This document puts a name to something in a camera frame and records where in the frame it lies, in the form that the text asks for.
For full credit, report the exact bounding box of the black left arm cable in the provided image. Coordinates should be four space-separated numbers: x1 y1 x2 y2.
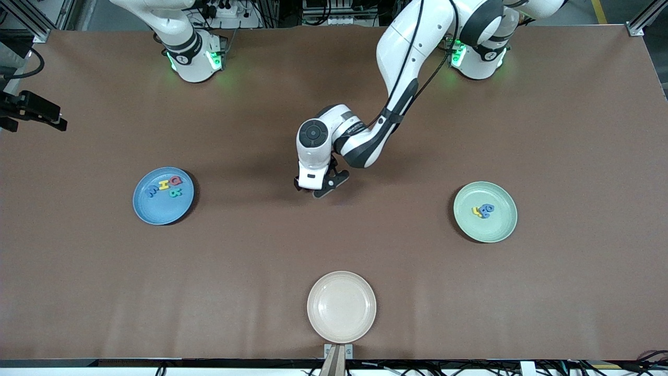
365 0 461 131

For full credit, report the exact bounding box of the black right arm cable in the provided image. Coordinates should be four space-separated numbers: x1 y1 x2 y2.
4 47 45 80

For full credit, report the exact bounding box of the white power strip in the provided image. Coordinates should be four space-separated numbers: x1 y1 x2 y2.
201 0 261 29

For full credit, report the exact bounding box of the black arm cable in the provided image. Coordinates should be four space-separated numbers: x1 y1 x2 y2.
365 0 461 131
4 47 45 80

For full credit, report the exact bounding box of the aluminium profile bar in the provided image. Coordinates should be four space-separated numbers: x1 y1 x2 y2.
319 347 347 376

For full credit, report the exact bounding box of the green plate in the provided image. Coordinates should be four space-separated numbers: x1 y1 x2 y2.
453 181 518 243

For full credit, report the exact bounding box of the blue plate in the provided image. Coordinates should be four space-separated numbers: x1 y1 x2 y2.
133 167 195 226

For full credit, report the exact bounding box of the aluminium frame post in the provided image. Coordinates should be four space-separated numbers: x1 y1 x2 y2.
0 0 76 43
626 0 668 37

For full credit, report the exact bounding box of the beige plate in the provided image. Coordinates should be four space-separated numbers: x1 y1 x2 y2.
307 271 377 344

